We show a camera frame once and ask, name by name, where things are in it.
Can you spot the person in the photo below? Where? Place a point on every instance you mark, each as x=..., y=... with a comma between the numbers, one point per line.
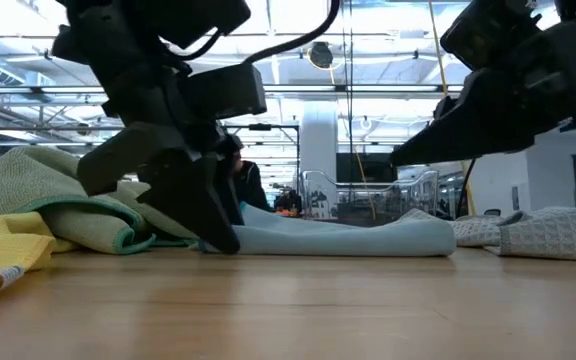
x=253, y=187

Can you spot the grey waffle-weave towel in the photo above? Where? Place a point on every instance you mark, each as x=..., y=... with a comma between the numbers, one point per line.
x=553, y=230

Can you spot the round black ceiling fixture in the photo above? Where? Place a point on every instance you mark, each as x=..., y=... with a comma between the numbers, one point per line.
x=321, y=55

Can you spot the white building column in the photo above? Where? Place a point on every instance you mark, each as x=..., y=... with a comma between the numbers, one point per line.
x=319, y=140

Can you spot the yellow microfiber towel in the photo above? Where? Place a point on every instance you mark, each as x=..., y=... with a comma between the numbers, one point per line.
x=3, y=245

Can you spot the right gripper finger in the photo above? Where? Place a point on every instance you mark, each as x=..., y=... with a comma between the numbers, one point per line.
x=478, y=120

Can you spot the light blue microfiber towel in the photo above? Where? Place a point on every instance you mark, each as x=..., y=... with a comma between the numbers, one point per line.
x=343, y=237

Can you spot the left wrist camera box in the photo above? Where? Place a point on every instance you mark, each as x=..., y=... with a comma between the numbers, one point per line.
x=223, y=92

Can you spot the pale green microfiber towel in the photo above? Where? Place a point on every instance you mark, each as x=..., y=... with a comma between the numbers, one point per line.
x=23, y=180

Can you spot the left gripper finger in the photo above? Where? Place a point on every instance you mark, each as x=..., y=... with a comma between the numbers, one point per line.
x=188, y=200
x=230, y=185

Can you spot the clear plastic bin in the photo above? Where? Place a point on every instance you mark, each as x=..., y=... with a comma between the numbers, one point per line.
x=368, y=200

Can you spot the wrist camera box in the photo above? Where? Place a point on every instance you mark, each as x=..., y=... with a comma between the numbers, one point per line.
x=223, y=92
x=488, y=30

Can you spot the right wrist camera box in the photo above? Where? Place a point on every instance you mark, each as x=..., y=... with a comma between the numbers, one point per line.
x=488, y=30

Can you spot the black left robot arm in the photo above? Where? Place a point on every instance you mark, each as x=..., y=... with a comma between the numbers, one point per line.
x=118, y=35

